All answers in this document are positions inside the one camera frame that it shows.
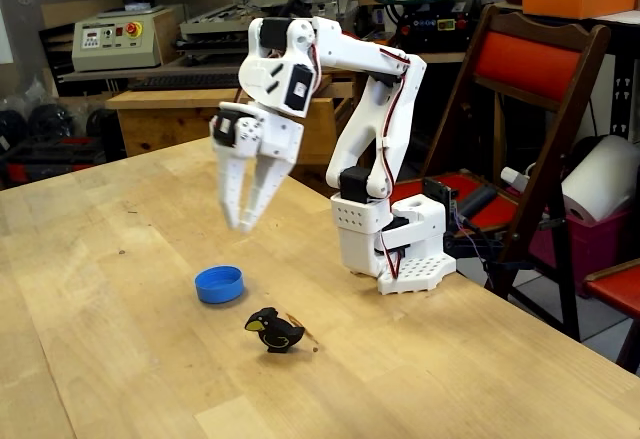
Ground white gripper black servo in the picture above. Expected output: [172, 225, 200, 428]
[209, 101, 305, 234]

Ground black wooden bird toy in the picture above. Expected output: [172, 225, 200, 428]
[243, 306, 307, 355]

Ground white robot arm with base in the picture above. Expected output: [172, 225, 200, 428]
[237, 15, 457, 296]

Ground blue round shallow box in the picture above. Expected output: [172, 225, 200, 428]
[194, 265, 246, 305]

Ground beige control box red button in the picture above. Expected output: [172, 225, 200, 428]
[71, 6, 180, 73]

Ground black keyboard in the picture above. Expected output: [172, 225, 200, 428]
[127, 71, 242, 93]

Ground wooden cabinet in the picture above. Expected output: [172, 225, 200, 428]
[105, 73, 335, 168]

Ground black filament spool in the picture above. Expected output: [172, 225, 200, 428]
[0, 106, 29, 148]
[27, 103, 76, 140]
[84, 106, 119, 138]

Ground orange small book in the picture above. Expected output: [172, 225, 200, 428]
[362, 31, 396, 50]

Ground black controller board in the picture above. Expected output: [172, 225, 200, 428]
[422, 177, 459, 210]

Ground red black crate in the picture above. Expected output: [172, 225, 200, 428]
[0, 136, 109, 188]

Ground wooden workbench plank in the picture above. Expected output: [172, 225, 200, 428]
[424, 50, 469, 66]

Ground black scroll saw machine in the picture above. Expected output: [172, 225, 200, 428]
[373, 0, 482, 55]

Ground black cylinder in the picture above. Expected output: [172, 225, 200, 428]
[457, 184, 499, 216]

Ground black table clamp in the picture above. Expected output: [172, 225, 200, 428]
[442, 228, 536, 273]

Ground wooden folding chair red cushions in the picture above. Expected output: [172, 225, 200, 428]
[392, 2, 612, 343]

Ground white paper towel roll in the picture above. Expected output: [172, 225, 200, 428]
[560, 133, 640, 225]

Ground magenta plastic bin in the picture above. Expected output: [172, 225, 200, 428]
[528, 208, 636, 300]

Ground white panel with hooks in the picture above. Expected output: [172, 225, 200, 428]
[594, 51, 632, 140]

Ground red seat wooden chair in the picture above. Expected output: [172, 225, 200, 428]
[582, 257, 640, 375]

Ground purple cable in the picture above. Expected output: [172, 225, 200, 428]
[449, 206, 496, 290]

